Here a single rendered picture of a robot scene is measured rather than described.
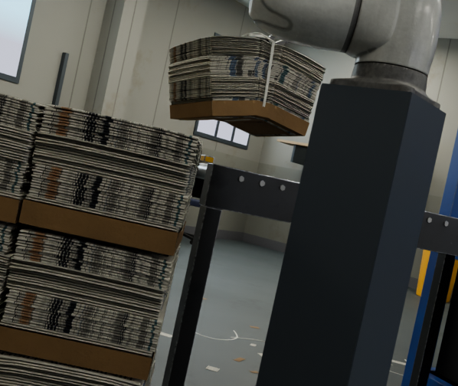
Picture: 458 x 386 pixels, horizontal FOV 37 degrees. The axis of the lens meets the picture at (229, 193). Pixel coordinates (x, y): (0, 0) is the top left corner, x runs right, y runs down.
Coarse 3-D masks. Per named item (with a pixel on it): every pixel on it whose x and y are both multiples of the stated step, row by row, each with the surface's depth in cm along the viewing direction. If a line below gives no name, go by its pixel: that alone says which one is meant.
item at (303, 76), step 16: (288, 48) 207; (288, 64) 207; (304, 64) 210; (288, 80) 207; (304, 80) 210; (320, 80) 213; (288, 96) 207; (304, 96) 210; (288, 112) 208; (304, 112) 211; (240, 128) 227; (256, 128) 220; (272, 128) 212; (288, 128) 208
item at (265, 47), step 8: (264, 40) 203; (264, 48) 203; (280, 48) 206; (264, 56) 203; (280, 56) 206; (264, 64) 203; (272, 64) 205; (264, 72) 203; (272, 72) 205; (264, 80) 203; (272, 80) 204; (264, 88) 203; (272, 88) 204; (272, 96) 204; (240, 120) 216; (248, 120) 213
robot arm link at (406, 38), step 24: (384, 0) 137; (408, 0) 137; (432, 0) 138; (360, 24) 138; (384, 24) 137; (408, 24) 137; (432, 24) 139; (360, 48) 141; (384, 48) 138; (408, 48) 137; (432, 48) 140
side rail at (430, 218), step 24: (216, 168) 191; (216, 192) 192; (240, 192) 195; (264, 192) 197; (288, 192) 200; (264, 216) 198; (288, 216) 200; (432, 216) 218; (432, 240) 219; (456, 240) 222
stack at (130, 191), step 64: (0, 128) 124; (64, 128) 125; (128, 128) 125; (0, 192) 124; (64, 192) 125; (128, 192) 125; (0, 256) 125; (64, 256) 125; (128, 256) 126; (64, 320) 125; (128, 320) 126; (0, 384) 125; (64, 384) 126; (128, 384) 125
